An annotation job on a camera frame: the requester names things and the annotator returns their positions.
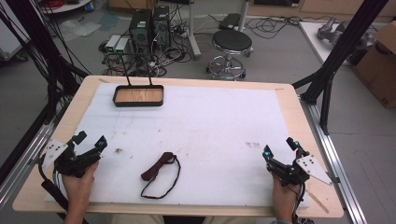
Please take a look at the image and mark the white table mat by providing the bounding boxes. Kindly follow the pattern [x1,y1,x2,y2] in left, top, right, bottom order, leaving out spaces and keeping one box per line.
[45,81,311,208]

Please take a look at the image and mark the white table leg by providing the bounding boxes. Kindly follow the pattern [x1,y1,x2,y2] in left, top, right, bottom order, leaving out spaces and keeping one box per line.
[186,0,203,61]

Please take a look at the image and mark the grey robot part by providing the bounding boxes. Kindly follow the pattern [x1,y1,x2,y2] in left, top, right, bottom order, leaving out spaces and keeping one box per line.
[317,16,376,52]

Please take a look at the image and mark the tangle of cables by computers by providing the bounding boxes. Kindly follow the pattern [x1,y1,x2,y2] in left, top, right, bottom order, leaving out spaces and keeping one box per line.
[98,6,200,78]

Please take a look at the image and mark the black round stool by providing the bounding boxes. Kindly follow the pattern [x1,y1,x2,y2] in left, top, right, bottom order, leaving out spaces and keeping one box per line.
[205,29,254,81]

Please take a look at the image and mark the person's right hand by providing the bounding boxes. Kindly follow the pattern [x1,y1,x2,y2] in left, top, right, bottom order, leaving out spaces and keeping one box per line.
[272,173,303,217]

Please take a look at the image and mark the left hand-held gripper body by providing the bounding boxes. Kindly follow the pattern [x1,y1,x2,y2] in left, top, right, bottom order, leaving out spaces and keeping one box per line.
[41,139,101,179]

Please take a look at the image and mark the black stand with wooden tray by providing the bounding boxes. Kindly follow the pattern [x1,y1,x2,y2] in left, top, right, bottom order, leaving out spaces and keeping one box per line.
[105,51,165,108]

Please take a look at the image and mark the small white device box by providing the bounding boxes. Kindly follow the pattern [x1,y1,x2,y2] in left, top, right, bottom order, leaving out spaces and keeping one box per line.
[114,37,131,55]
[105,34,121,54]

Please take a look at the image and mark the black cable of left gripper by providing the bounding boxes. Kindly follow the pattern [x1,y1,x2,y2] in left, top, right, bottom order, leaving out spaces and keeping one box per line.
[37,154,90,224]

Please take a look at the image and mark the dark red strap with cord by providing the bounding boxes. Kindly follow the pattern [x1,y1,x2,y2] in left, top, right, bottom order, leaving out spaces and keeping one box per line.
[140,151,182,200]

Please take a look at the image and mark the large black computer tower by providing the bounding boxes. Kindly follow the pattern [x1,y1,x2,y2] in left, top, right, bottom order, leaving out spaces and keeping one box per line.
[128,8,154,54]

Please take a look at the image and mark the brown cardboard box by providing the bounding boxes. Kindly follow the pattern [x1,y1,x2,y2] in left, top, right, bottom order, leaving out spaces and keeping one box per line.
[352,21,396,109]

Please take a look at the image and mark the black flat device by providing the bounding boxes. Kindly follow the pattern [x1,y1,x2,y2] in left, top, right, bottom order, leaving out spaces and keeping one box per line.
[218,12,243,32]

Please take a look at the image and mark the slim black computer tower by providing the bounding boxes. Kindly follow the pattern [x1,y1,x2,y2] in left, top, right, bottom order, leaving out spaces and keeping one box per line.
[152,5,172,51]

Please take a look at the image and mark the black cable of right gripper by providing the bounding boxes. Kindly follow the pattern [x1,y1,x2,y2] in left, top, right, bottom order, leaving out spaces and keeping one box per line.
[290,182,309,224]

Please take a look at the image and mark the aluminium rail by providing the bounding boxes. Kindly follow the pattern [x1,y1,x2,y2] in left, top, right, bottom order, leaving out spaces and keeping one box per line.
[0,122,61,208]
[299,94,369,224]

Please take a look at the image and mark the grey equipment case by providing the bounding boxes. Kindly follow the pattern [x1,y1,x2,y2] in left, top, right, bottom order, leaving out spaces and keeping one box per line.
[0,0,31,63]

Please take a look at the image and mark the black metal frame stand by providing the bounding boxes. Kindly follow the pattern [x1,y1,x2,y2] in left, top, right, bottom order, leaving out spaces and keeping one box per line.
[291,0,390,136]
[0,0,92,125]

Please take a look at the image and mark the clear plastic sheet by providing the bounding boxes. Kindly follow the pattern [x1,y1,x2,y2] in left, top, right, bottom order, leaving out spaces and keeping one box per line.
[57,19,102,42]

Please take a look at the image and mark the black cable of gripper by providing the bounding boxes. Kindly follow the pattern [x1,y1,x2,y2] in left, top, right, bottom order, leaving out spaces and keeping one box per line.
[37,154,90,224]
[290,182,309,224]

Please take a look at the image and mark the white round table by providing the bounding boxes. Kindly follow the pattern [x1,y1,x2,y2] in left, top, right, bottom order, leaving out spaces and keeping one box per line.
[39,0,93,15]

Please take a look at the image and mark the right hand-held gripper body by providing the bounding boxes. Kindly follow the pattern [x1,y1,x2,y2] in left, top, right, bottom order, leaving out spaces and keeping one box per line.
[265,154,333,188]

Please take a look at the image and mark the black floor cables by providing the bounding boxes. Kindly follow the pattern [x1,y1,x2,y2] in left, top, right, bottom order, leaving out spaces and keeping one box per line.
[244,14,332,40]

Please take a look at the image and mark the white floor board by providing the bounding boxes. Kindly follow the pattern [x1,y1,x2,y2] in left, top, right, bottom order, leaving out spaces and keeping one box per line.
[298,21,354,67]

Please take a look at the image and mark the person's left hand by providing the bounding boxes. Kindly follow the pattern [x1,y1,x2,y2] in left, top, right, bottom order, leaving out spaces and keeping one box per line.
[62,161,100,203]

